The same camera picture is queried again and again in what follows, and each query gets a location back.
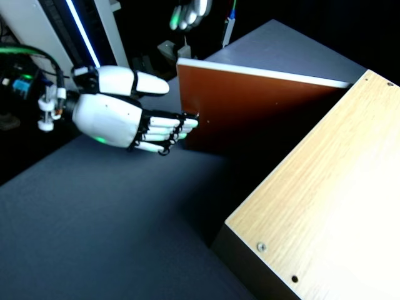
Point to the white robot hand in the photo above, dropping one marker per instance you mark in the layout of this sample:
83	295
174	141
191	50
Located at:
103	115
192	14

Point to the white cabinet door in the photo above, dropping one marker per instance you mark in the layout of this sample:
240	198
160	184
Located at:
250	103

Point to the light wooden cabinet body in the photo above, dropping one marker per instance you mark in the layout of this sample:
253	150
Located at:
328	187

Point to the grey table cloth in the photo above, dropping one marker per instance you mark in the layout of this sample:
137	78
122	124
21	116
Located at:
93	218

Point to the white robot body column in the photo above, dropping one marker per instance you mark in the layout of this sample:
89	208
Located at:
37	25

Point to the silver screw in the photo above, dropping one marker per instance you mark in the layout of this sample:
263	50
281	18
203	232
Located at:
262	247

